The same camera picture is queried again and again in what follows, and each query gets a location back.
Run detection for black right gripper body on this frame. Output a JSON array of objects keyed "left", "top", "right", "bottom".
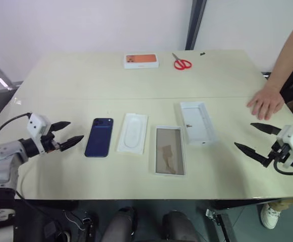
[{"left": 267, "top": 141, "right": 291, "bottom": 165}]

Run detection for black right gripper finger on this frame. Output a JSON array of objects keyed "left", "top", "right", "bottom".
[
  {"left": 234, "top": 142, "right": 272, "bottom": 168},
  {"left": 250, "top": 123, "right": 281, "bottom": 136}
]

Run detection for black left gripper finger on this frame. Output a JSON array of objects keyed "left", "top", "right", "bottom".
[
  {"left": 50, "top": 121, "right": 72, "bottom": 132},
  {"left": 59, "top": 135, "right": 85, "bottom": 152}
]

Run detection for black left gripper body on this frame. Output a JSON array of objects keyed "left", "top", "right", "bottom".
[{"left": 40, "top": 130, "right": 62, "bottom": 153}]

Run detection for dark blue smartphone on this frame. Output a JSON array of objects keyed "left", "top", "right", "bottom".
[{"left": 84, "top": 117, "right": 114, "bottom": 158}]

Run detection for white tray with film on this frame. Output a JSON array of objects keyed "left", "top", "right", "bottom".
[{"left": 149, "top": 125, "right": 187, "bottom": 177}]

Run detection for orange printed phone box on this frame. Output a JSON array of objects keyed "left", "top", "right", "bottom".
[{"left": 123, "top": 53, "right": 160, "bottom": 70}]

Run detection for person's bare hand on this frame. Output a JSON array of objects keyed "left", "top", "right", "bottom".
[{"left": 247, "top": 82, "right": 286, "bottom": 120}]

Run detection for person's beige trouser leg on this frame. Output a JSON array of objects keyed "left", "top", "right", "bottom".
[{"left": 264, "top": 197, "right": 293, "bottom": 215}]

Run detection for white moulded insert tray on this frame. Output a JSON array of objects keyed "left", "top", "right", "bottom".
[{"left": 116, "top": 112, "right": 149, "bottom": 155}]

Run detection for white sneaker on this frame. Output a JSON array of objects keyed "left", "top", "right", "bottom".
[{"left": 260, "top": 202, "right": 282, "bottom": 230}]

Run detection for dark rounded shape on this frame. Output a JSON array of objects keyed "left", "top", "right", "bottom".
[
  {"left": 101, "top": 206, "right": 137, "bottom": 242},
  {"left": 161, "top": 210, "right": 200, "bottom": 242}
]

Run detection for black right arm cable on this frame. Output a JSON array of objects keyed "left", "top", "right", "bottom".
[{"left": 273, "top": 155, "right": 293, "bottom": 176}]

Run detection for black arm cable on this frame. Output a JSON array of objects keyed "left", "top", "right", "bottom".
[
  {"left": 0, "top": 112, "right": 32, "bottom": 162},
  {"left": 273, "top": 155, "right": 293, "bottom": 176}
]

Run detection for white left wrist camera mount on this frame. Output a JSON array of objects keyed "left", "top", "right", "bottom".
[{"left": 26, "top": 113, "right": 52, "bottom": 153}]

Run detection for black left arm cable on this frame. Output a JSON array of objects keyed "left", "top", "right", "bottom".
[{"left": 0, "top": 112, "right": 32, "bottom": 162}]

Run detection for metal table leg bracket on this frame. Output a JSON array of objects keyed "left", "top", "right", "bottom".
[{"left": 205, "top": 207, "right": 230, "bottom": 242}]

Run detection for aluminium frame rail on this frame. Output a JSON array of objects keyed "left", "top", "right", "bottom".
[{"left": 0, "top": 51, "right": 21, "bottom": 92}]

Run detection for red handled scissors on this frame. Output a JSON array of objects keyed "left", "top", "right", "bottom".
[{"left": 171, "top": 52, "right": 193, "bottom": 71}]

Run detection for dark vertical door frame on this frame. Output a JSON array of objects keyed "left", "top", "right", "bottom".
[{"left": 185, "top": 0, "right": 208, "bottom": 51}]

